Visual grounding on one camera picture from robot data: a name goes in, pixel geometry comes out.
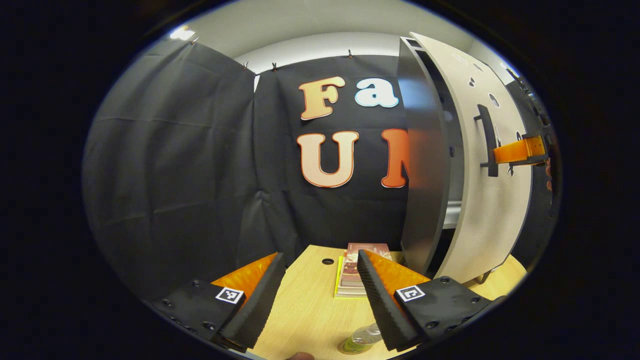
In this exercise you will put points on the beige cabinet door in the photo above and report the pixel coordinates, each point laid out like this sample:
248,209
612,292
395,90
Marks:
480,225

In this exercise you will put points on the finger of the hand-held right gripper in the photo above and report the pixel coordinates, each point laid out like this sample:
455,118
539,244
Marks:
517,150

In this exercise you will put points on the black backdrop cloth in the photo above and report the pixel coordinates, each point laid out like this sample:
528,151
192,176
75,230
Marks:
175,175

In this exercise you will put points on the green label plastic bottle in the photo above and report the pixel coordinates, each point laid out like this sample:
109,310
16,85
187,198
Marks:
367,334

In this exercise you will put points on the brown cover book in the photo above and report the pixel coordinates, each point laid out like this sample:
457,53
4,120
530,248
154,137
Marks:
350,280

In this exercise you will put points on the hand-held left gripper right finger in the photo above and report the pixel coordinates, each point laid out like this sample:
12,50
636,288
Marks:
380,305

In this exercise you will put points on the ceiling strip light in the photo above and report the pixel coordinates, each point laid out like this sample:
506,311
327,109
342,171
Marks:
182,34

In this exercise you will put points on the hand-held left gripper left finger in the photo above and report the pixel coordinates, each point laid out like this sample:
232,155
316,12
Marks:
260,300

